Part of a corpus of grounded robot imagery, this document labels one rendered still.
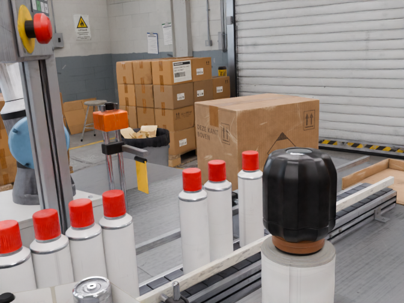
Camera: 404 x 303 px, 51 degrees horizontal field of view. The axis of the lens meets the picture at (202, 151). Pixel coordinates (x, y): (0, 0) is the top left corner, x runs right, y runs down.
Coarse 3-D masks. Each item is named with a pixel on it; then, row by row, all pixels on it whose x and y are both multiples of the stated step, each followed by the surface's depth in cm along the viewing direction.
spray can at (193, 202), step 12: (192, 168) 74; (192, 180) 72; (180, 192) 74; (192, 192) 73; (204, 192) 74; (180, 204) 73; (192, 204) 72; (204, 204) 73; (180, 216) 74; (192, 216) 73; (204, 216) 73; (180, 228) 75; (192, 228) 73; (204, 228) 74; (192, 240) 74; (204, 240) 74; (192, 252) 74; (204, 252) 75; (192, 264) 75; (204, 264) 75
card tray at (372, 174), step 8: (384, 160) 148; (392, 160) 149; (368, 168) 141; (376, 168) 145; (384, 168) 149; (392, 168) 150; (400, 168) 147; (352, 176) 135; (360, 176) 139; (368, 176) 142; (376, 176) 143; (384, 176) 142; (392, 176) 142; (400, 176) 142; (344, 184) 133; (352, 184) 136; (392, 184) 134; (400, 184) 134; (400, 192) 127; (400, 200) 121
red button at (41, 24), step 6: (36, 18) 52; (42, 18) 52; (48, 18) 54; (30, 24) 53; (36, 24) 52; (42, 24) 52; (48, 24) 53; (30, 30) 53; (36, 30) 52; (42, 30) 52; (48, 30) 53; (30, 36) 53; (36, 36) 52; (42, 36) 53; (48, 36) 53; (42, 42) 53; (48, 42) 54
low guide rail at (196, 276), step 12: (384, 180) 114; (360, 192) 106; (372, 192) 110; (336, 204) 99; (348, 204) 103; (240, 252) 79; (252, 252) 81; (216, 264) 75; (228, 264) 77; (192, 276) 72; (204, 276) 74; (168, 288) 69; (180, 288) 70; (144, 300) 66; (156, 300) 67
